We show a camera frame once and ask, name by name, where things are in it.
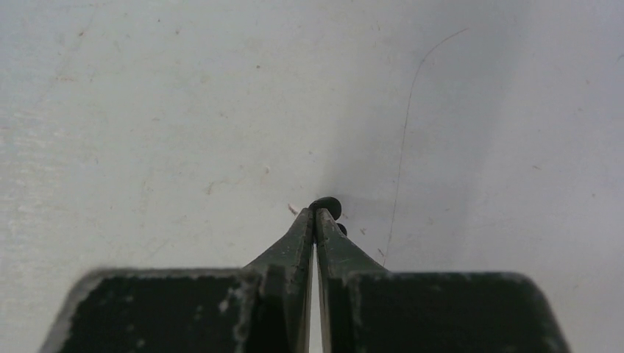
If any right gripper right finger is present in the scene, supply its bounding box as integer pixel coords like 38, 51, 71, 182
315, 209, 570, 352

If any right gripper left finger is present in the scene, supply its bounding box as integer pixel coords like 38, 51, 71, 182
41, 209, 313, 352

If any black earbud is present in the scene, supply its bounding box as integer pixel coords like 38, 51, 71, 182
308, 196, 347, 242

